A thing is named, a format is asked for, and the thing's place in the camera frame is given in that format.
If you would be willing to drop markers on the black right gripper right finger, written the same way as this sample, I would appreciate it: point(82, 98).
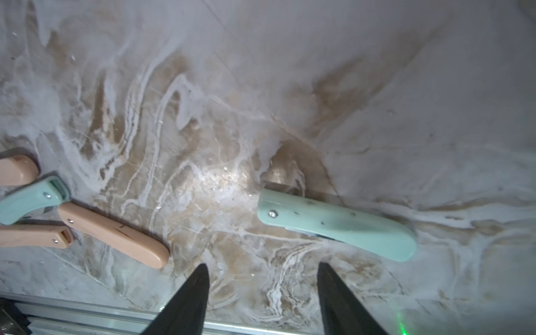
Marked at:
point(342, 312)

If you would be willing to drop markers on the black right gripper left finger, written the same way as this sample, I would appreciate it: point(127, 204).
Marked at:
point(185, 312)

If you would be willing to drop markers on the mint knife horizontal right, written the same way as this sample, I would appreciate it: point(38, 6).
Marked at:
point(375, 234)

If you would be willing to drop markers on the pink knife front right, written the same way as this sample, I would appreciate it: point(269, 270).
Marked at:
point(125, 239)

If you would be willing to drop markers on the pink knife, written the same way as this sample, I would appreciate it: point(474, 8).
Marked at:
point(18, 170)
point(23, 235)
point(125, 239)

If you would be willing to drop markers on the pink knife front centre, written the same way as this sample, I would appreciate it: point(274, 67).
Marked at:
point(23, 235)

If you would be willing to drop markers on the mint knife centre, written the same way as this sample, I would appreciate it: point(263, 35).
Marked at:
point(49, 192)

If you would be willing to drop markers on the pink knife middle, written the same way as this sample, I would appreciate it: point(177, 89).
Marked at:
point(18, 170)

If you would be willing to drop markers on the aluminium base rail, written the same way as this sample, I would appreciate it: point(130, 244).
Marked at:
point(73, 317)

